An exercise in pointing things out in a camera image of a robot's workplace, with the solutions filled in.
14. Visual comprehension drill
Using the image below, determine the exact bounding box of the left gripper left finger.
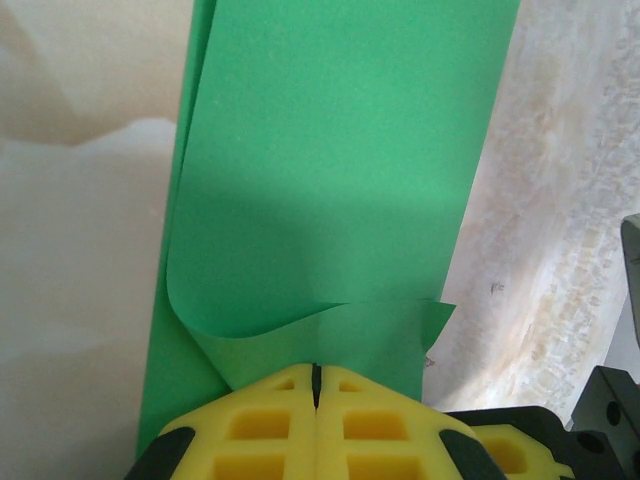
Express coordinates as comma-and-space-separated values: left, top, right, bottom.
130, 362, 318, 480

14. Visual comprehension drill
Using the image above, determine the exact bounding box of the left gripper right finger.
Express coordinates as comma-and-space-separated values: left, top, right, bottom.
313, 363, 507, 480

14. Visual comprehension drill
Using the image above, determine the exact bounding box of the green paper sheet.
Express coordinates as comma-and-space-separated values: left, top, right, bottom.
134, 0, 521, 461

